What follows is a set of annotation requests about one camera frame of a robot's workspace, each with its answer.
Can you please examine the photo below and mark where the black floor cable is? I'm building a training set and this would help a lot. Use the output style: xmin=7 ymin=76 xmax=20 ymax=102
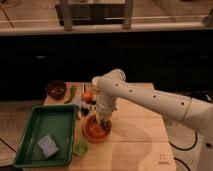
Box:
xmin=168 ymin=130 xmax=199 ymax=171

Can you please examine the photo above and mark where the orange fruit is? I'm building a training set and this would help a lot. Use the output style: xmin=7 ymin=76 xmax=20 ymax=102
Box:
xmin=82 ymin=92 xmax=93 ymax=103

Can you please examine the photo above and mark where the small green cup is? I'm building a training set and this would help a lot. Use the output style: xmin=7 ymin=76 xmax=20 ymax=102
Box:
xmin=73 ymin=139 xmax=88 ymax=157

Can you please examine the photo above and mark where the white lidded jar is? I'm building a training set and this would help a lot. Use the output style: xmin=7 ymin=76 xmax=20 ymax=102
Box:
xmin=92 ymin=76 xmax=100 ymax=91

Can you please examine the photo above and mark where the dark brown bowl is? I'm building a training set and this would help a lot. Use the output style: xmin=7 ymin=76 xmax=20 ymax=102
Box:
xmin=45 ymin=80 xmax=67 ymax=100

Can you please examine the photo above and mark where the green plastic tray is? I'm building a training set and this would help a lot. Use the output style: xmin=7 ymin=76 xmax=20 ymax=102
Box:
xmin=13 ymin=105 xmax=77 ymax=168

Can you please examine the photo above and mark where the grey blue sponge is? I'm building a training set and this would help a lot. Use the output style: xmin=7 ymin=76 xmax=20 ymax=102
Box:
xmin=38 ymin=134 xmax=59 ymax=158

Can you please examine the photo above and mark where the orange red bowl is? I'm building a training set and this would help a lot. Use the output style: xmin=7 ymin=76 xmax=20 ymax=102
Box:
xmin=82 ymin=115 xmax=111 ymax=143

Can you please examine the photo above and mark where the small dark toy item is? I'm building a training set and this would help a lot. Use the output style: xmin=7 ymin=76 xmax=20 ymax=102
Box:
xmin=81 ymin=107 xmax=90 ymax=116

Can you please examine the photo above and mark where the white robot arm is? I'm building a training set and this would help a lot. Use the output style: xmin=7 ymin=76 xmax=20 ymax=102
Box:
xmin=92 ymin=69 xmax=213 ymax=171

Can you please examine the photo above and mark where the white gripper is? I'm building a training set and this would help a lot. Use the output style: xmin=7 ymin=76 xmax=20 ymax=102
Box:
xmin=95 ymin=100 xmax=116 ymax=130

